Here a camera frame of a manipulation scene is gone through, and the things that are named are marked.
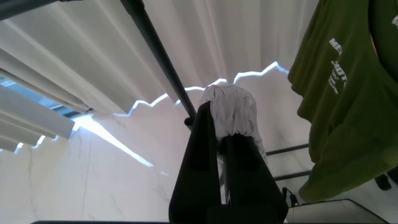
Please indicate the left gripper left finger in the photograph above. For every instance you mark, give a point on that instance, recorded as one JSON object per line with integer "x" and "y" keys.
{"x": 196, "y": 186}

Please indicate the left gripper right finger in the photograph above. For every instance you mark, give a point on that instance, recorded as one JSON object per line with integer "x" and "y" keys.
{"x": 255, "y": 193}

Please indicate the pale grey shorts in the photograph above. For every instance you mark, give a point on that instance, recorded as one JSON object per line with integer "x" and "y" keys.
{"x": 233, "y": 109}

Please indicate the green t-shirt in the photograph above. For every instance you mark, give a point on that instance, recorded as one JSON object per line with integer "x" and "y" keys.
{"x": 342, "y": 124}

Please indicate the black clothes rack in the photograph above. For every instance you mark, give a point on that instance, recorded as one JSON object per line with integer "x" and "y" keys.
{"x": 155, "y": 53}

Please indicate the window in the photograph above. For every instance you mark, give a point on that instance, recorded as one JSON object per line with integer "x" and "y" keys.
{"x": 46, "y": 102}

